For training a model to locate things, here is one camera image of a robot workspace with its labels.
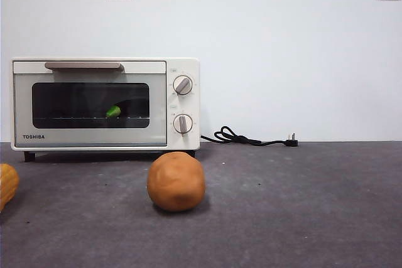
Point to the purple eggplant green stem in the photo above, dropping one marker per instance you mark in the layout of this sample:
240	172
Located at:
113	112

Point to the beige oven knob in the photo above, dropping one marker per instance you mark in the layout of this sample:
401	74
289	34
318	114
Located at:
182	124
182	85

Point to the white toaster oven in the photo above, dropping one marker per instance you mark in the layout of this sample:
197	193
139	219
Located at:
188	142

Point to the brown potato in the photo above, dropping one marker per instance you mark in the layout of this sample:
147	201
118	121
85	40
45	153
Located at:
176	184

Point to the yellow corn cob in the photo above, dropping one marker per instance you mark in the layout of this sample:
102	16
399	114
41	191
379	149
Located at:
6	186

